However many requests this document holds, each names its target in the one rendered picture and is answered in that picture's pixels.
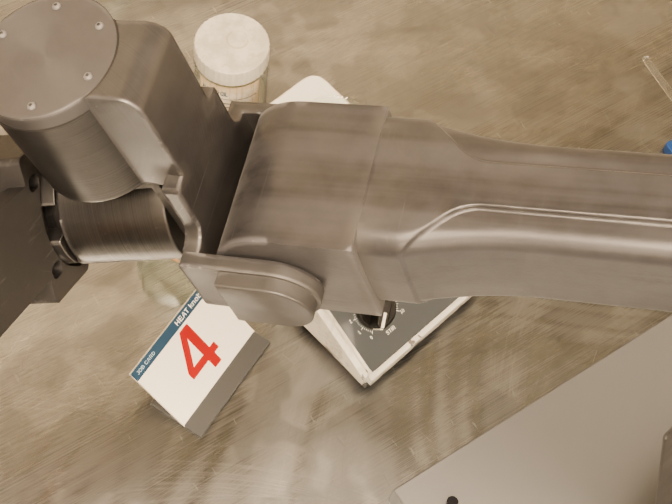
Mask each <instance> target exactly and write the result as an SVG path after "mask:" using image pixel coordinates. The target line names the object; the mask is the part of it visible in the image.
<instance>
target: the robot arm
mask: <svg viewBox="0 0 672 504"><path fill-rule="evenodd" d="M0 125H1V126H2V127H3V129H4V130H5V131H6V132H7V133H8V135H0V337H1V336H2V335H3V334H4V333H5V332H6V331H7V329H8V328H9V327H10V326H11V325H12V324H13V323H14V322H15V320H16V319H17V318H18V317H19V316H20V315H21V314H22V313H23V311H24V310H25V309H26V308H27V307H28V306H29V305H30V304H45V303H60V301H61V300H62V299H63V298H64V297H65V296H66V294H67V293H68V292H69V291H70V290H71V289H72V288H73V286H74V285H75V284H76V283H77V282H78V281H79V280H80V278H81V277H82V276H83V275H84V274H85V273H86V272H87V270H88V267H89V264H93V263H110V262H128V261H146V260H163V259H181V260H180V263H179V268H180V269H181V270H182V272H183V273H184V274H185V276H186V277H187V278H188V280H189V281H190V282H191V284H192V285H193V286H194V288H195V289H196V291H197V292H198V293H199V295H200V296H201V297H202V299H203V300H204V301H205V303H207V304H213V305H221V306H229V307H230V308H231V310H232V311H233V313H234V314H235V315H236V317H237V318H238V320H242V321H250V322H258V323H266V324H274V325H282V326H304V325H307V324H309V323H311V322H312V321H313V319H314V315H315V312H316V311H318V310H319V309H324V310H332V311H341V312H349V313H358V314H366V315H375V316H382V312H383V308H384V304H385V300H388V301H397V302H406V303H415V304H420V303H425V302H428V301H430V300H432V299H442V298H452V297H469V296H518V297H534V298H545V299H555V300H564V301H574V302H583V303H592V304H601V305H611V306H620V307H629V308H638V309H648V310H657V311H665V312H672V154H658V153H643V152H628V151H613V150H598V149H584V148H569V147H555V146H543V145H534V144H525V143H518V142H511V141H504V140H499V139H493V138H488V137H483V136H478V135H474V134H470V133H465V132H461V131H457V130H454V129H450V128H446V127H443V126H439V125H437V124H436V123H435V122H434V121H432V120H428V119H415V118H400V117H392V116H391V113H390V110H389V107H387V106H374V105H357V104H340V103H323V102H306V101H292V102H284V103H279V104H270V103H255V102H239V101H231V103H230V106H229V109H228V111H227V109H226V107H225V105H224V104H223V102H222V100H221V98H220V96H219V94H218V92H217V90H216V89H215V87H203V86H200V84H199V82H198V80H197V78H196V77H195V75H194V73H193V71H192V69H191V68H190V66H189V64H188V62H187V60H186V59H185V57H184V55H183V53H182V51H181V50H180V48H179V46H178V44H177V42H176V41H175V39H174V37H173V35H172V34H171V32H170V31H169V30H168V29H166V28H165V27H163V26H161V25H159V24H157V23H154V22H149V21H129V20H115V19H113V18H112V16H111V14H110V13H109V12H108V10H107V9H106V8H105V7H104V6H102V5H101V4H100V3H98V2H97V1H95V0H35V1H32V2H30V3H28V4H26V5H24V6H22V7H20V8H18V9H17V10H15V11H13V12H12V13H11V14H9V15H8V16H7V17H5V18H4V19H3V20H2V21H1V22H0Z"/></svg>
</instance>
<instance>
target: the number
mask: <svg viewBox="0 0 672 504"><path fill-rule="evenodd" d="M247 329H248V328H247V327H246V326H245V325H244V324H243V323H242V322H241V321H240V320H238V318H237V317H236V316H235V315H234V314H233V313H232V311H231V310H230V309H229V308H228V307H227V306H221V305H213V304H207V303H205V301H204V300H203V299H202V300H201V301H200V302H199V304H198V305H197V306H196V308H195V309H194V310H193V311H192V313H191V314H190V315H189V317H188V318H187V319H186V320H185V322H184V323H183V324H182V326H181V327H180V328H179V329H178V331H177V332H176V333H175V335H174V336H173V337H172V338H171V340H170V341H169V342H168V344H167V345H166V346H165V348H164V349H163V350H162V351H161V353H160V354H159V355H158V357H157V358H156V359H155V360H154V362H153V363H152V364H151V366H150V367H149V368H148V369H147V371H146V372H145V373H144V375H143V376H142V377H141V378H140V379H141V380H142V381H143V382H144V383H145V384H146V385H147V386H148V387H150V388H151V389H152V390H153V391H154V392H155V393H156V394H157V395H158V396H159V397H160V398H161V399H162V400H163V401H164V402H165V403H166V404H167V405H168V406H169V407H170V408H171V409H172V410H173V411H174V412H175V413H176V414H177V415H178V416H179V417H182V416H183V415H184V413H185V412H186V411H187V409H188V408H189V407H190V405H191V404H192V403H193V401H194V400H195V399H196V397H197V396H198V394H199V393H200V392H201V390H202V389H203V388H204V386H205V385H206V384H207V382H208V381H209V380H210V378H211V377H212V376H213V374H214V373H215V372H216V370H217V369H218V368H219V366H220V365H221V364H222V362H223V361H224V360H225V358H226V357H227V356H228V354H229V353H230V352H231V350H232V349H233V348H234V346H235V345H236V343H237V342H238V341H239V339H240V338H241V337H242V335H243V334H244V333H245V331H246V330H247Z"/></svg>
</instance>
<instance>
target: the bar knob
mask: <svg viewBox="0 0 672 504"><path fill-rule="evenodd" d="M356 314H357V317H358V319H359V321H360V322H361V323H362V324H363V325H364V326H365V327H367V328H369V329H373V330H383V329H385V328H386V327H387V326H388V325H389V324H390V323H391V322H392V321H393V319H394V317H395V314H396V301H388V300H385V304H384V308H383V312H382V316H375V315H366V314H358V313H356Z"/></svg>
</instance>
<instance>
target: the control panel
mask: <svg viewBox="0 0 672 504"><path fill-rule="evenodd" d="M457 298H459V297H452V298H442V299H432V300H430V301H428V302H425V303H420V304H415V303H406V302H397V301H396V314H395V317H394V319H393V321H392V322H391V323H390V324H389V325H388V326H387V327H386V328H385V329H383V330H373V329H369V328H367V327H365V326H364V325H363V324H362V323H361V322H360V321H359V319H358V317H357V314H356V313H349V312H341V311H332V310H329V311H330V312H331V314H332V315H333V316H334V318H335V319H336V321H337V322H338V324H339V325H340V327H341V328H342V330H343V331H344V333H345V334H346V335H347V337H348V338H349V340H350V341H351V343H352V344H353V346H354V347H355V349H356V350H357V351H358V353H359V354H360V356H361V357H362V359H363V360H364V362H365V363H366V365H367V366H368V367H369V369H370V370H371V371H372V372H374V371H375V370H376V369H377V368H379V367H380V366H381V365H382V364H383V363H384V362H385V361H387V360H388V359H389V358H390V357H391V356H392V355H393V354H395V353H396V352H397V351H398V350H399V349H400V348H401V347H403V346H404V345H405V344H406V343H407V342H408V341H409V340H411V339H412V338H413V337H414V336H415V335H416V334H417V333H419V332H420V331H421V330H422V329H423V328H424V327H425V326H427V325H428V324H429V323H430V322H431V321H432V320H433V319H435V318H436V317H437V316H438V315H439V314H440V313H441V312H443V311H444V310H445V309H446V308H447V307H448V306H449V305H451V304H452V303H453V302H454V301H455V300H456V299H457Z"/></svg>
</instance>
